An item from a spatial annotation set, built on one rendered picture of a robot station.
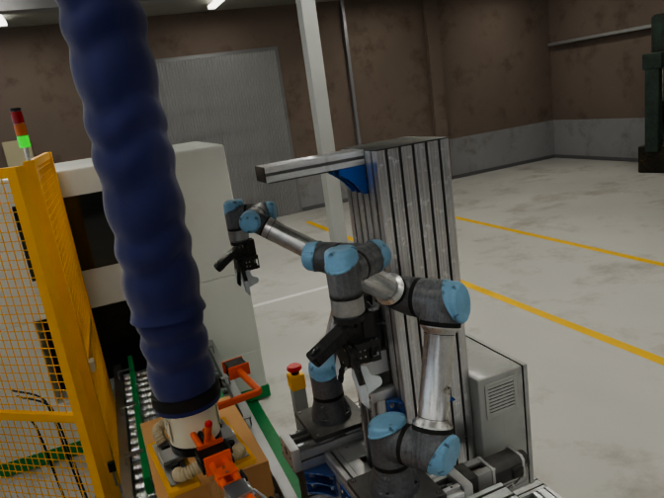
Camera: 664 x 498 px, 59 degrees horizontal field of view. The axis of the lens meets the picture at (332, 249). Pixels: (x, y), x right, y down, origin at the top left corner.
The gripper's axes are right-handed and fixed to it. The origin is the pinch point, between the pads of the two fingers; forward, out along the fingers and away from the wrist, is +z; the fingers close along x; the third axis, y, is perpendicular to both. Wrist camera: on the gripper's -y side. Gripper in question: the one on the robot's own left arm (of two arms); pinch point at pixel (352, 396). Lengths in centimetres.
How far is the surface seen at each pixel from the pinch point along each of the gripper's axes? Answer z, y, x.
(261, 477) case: 63, -11, 75
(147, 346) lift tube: 0, -39, 68
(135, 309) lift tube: -13, -40, 66
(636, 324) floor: 152, 347, 223
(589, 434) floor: 152, 199, 129
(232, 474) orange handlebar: 31, -26, 34
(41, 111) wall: -110, -93, 1020
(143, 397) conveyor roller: 99, -44, 252
